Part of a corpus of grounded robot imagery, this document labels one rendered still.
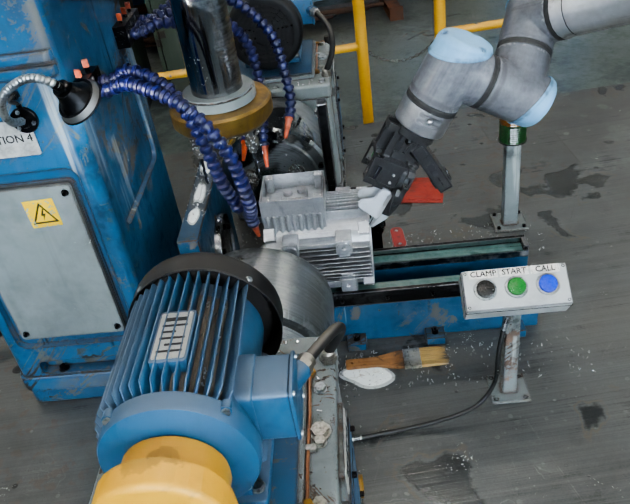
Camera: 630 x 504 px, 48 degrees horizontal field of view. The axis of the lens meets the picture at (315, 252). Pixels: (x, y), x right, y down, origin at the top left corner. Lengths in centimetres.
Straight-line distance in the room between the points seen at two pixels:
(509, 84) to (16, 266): 88
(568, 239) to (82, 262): 109
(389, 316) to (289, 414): 75
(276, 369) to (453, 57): 61
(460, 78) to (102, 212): 61
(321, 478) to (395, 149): 61
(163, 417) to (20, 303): 75
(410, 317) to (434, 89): 51
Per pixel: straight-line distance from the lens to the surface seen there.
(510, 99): 118
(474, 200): 188
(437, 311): 144
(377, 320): 144
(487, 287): 117
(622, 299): 160
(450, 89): 115
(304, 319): 105
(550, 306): 120
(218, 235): 136
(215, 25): 118
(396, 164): 121
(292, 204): 130
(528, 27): 123
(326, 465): 83
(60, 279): 131
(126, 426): 68
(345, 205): 133
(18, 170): 121
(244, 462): 70
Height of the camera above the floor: 182
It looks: 36 degrees down
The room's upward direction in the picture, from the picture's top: 9 degrees counter-clockwise
